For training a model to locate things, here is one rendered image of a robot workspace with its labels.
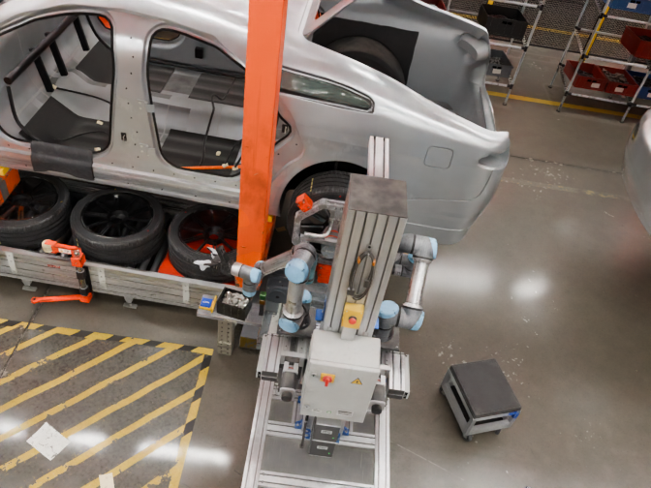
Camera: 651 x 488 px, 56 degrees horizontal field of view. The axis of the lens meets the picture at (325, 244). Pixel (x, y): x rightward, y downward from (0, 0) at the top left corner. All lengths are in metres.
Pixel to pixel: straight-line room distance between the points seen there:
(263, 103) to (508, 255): 3.19
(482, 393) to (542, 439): 0.62
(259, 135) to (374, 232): 1.03
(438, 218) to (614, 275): 2.29
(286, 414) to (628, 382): 2.67
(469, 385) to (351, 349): 1.37
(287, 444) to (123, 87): 2.41
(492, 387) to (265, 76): 2.46
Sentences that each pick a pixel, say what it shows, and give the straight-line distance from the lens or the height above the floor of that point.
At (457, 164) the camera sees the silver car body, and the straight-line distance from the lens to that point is 3.98.
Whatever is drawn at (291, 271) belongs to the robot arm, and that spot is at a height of 1.41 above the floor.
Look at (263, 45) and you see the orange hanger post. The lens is 3.07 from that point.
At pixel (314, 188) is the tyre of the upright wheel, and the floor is 1.13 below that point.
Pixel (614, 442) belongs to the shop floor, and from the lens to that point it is 4.88.
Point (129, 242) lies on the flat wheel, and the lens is 4.51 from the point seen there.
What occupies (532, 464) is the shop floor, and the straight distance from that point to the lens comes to 4.50.
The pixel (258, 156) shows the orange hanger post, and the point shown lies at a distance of 3.40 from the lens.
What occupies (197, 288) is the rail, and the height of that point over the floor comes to 0.35.
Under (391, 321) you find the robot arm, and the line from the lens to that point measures 3.50.
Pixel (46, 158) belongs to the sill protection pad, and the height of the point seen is 0.91.
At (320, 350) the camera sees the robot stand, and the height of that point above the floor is 1.23.
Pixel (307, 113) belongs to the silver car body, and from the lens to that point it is 3.83.
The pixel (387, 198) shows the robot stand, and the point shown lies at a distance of 2.60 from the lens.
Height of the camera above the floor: 3.62
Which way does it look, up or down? 43 degrees down
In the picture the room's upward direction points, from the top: 11 degrees clockwise
